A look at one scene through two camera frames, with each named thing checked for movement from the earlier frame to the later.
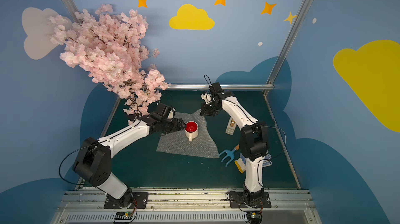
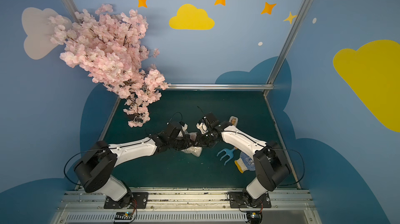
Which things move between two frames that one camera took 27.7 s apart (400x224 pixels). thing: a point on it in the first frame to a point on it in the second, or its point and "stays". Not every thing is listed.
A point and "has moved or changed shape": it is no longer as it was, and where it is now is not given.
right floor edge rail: (283, 143) stays
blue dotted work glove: (240, 162) stays
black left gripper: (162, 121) to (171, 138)
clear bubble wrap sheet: (175, 141) has moved or changed shape
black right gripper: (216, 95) to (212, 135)
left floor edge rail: (107, 126) stays
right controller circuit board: (254, 217) stays
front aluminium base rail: (187, 206) stays
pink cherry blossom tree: (109, 47) stays
